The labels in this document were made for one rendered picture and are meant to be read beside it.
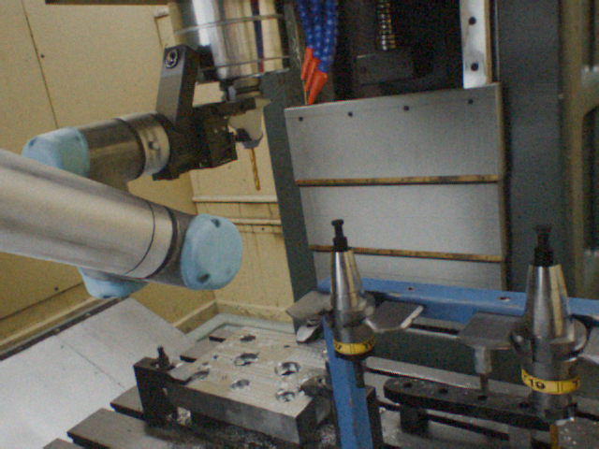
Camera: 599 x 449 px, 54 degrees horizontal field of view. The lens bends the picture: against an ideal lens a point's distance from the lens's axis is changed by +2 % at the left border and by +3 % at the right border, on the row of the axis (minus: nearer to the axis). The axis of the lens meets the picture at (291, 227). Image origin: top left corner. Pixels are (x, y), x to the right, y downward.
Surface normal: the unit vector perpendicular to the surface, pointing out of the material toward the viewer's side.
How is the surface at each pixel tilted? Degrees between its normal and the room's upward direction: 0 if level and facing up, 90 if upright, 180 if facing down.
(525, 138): 90
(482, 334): 0
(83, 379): 24
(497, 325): 0
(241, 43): 90
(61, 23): 90
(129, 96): 90
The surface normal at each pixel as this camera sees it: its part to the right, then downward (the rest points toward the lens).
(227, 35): 0.07, 0.26
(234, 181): -0.56, 0.30
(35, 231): 0.64, 0.48
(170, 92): -0.61, -0.18
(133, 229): 0.81, -0.05
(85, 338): 0.19, -0.86
